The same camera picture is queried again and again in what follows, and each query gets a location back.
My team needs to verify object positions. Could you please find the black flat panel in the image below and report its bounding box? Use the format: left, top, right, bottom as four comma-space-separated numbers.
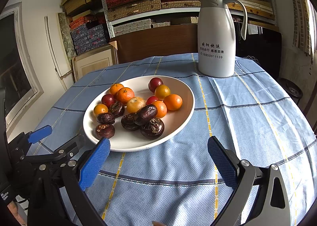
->
235, 24, 283, 80

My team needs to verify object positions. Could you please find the bright window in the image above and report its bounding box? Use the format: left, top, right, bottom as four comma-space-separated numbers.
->
305, 0, 317, 50

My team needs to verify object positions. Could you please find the brown wooden chair back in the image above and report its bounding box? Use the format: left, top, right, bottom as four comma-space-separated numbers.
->
109, 24, 200, 64

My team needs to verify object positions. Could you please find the blue checked tablecloth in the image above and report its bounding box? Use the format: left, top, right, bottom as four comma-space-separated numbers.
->
23, 54, 317, 226

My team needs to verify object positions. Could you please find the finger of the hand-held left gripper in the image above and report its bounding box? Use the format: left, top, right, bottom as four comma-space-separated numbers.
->
10, 125, 53, 157
25, 135, 86, 167

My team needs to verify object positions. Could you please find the small orange mandarin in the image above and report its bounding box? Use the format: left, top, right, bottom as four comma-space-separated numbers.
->
163, 94, 183, 111
151, 100, 167, 118
93, 104, 109, 117
109, 83, 125, 96
116, 87, 135, 104
126, 96, 146, 113

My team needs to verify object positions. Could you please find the dark round stool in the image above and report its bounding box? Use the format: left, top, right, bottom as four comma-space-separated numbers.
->
279, 77, 304, 107

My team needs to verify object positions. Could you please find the yellow cherry tomato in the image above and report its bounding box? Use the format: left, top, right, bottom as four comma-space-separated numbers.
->
155, 85, 171, 100

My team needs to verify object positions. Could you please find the white ceramic plate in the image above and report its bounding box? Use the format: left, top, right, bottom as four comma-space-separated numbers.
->
83, 75, 196, 152

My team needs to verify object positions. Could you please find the white framed window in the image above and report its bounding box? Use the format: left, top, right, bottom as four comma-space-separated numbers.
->
0, 3, 44, 127

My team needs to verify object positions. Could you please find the person's left hand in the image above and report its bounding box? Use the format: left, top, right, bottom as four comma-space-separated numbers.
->
7, 202, 28, 226

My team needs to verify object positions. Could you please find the dark brown water chestnut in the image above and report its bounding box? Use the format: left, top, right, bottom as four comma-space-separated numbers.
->
108, 101, 125, 118
95, 123, 116, 140
96, 113, 116, 125
134, 104, 158, 126
121, 113, 140, 131
140, 117, 165, 139

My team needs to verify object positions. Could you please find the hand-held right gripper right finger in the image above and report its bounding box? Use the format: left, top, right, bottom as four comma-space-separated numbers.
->
207, 136, 291, 226

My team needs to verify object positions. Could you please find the mottled stone slab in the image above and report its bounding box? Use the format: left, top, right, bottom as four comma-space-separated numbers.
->
57, 13, 77, 56

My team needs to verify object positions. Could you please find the light wooden picture frame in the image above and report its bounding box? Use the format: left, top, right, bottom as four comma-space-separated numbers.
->
72, 44, 118, 83

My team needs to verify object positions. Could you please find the white thermos jug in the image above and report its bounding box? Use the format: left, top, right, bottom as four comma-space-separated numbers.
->
195, 0, 248, 78

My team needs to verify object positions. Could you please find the white wooden slat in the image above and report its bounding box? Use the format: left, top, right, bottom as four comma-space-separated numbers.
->
45, 15, 71, 78

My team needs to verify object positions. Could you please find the stack of blue patterned boxes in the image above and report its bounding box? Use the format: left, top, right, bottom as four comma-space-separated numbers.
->
69, 16, 111, 55

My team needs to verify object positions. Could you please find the white metal shelf rack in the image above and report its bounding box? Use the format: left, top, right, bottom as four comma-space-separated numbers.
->
96, 0, 278, 38

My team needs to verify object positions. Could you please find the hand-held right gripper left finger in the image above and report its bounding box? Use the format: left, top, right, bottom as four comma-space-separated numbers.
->
27, 137, 111, 226

